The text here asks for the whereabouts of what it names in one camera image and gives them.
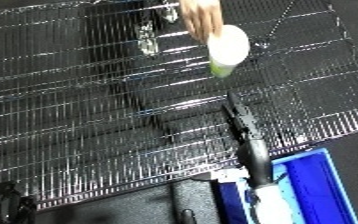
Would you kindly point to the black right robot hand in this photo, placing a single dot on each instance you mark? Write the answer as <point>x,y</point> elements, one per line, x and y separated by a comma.
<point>253,146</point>

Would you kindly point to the pale right robot arm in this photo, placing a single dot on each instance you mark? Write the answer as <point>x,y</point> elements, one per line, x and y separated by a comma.
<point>273,206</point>

